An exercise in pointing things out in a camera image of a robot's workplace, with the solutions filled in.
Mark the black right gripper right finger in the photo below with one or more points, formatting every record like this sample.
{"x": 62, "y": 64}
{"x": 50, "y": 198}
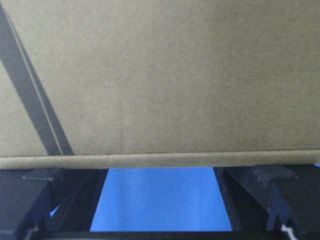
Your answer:
{"x": 278, "y": 198}

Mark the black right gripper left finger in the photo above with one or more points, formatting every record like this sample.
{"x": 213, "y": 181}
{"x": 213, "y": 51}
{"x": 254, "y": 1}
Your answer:
{"x": 48, "y": 200}

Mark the blue table mat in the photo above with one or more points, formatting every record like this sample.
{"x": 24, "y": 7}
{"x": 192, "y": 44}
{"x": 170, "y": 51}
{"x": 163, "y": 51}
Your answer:
{"x": 161, "y": 199}

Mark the brown cardboard box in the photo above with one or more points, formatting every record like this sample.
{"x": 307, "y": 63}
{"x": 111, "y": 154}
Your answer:
{"x": 98, "y": 84}

